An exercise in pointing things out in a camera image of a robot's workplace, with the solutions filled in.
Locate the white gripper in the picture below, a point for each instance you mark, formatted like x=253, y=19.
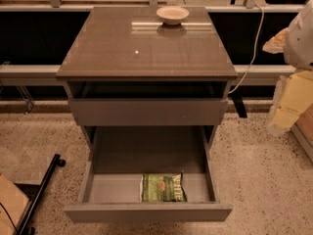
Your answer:
x=300, y=41

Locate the grey top drawer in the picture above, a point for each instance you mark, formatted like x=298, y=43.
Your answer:
x=103, y=103

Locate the green jalapeno chip bag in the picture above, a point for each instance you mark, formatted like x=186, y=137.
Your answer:
x=162, y=188

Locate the cardboard box left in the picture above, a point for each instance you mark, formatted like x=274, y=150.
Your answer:
x=13, y=202

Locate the metal railing frame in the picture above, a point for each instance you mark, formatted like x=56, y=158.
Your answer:
x=34, y=43

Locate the open grey middle drawer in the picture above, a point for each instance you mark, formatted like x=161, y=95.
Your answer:
x=110, y=189

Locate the cardboard box right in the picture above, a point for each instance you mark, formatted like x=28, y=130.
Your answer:
x=303, y=131

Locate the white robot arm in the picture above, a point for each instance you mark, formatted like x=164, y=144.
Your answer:
x=299, y=52

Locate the cardboard box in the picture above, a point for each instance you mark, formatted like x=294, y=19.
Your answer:
x=13, y=202
x=303, y=131

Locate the grey drawer cabinet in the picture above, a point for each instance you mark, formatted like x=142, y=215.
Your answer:
x=133, y=44

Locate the beige bowl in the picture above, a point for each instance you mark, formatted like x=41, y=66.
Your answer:
x=172, y=15

